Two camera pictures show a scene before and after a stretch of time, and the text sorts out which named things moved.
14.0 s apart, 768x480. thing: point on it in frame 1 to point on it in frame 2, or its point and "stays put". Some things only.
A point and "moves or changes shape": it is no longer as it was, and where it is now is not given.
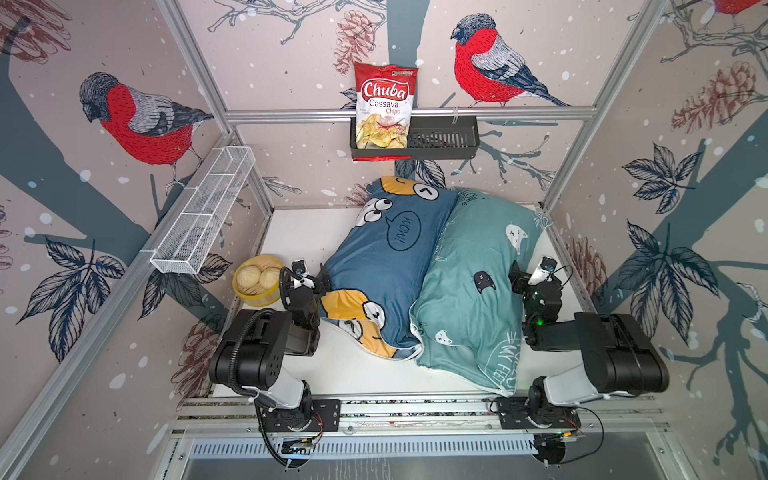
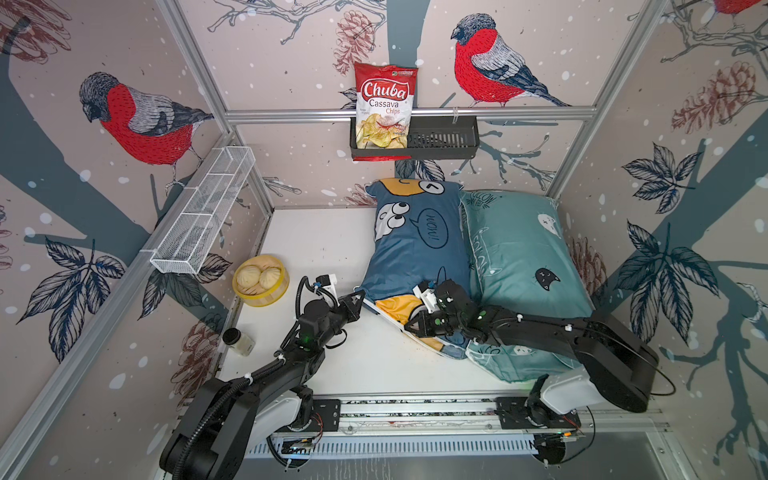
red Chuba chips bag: [384, 97] stays put
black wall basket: [432, 137] stays put
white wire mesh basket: [189, 241] stays put
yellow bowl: [257, 280] stays put
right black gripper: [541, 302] to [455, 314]
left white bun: [248, 276] stays put
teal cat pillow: [469, 318] moves or changes shape
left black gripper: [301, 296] to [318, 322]
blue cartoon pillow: [373, 276] moves or changes shape
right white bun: [269, 277] stays put
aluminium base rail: [423, 414] stays put
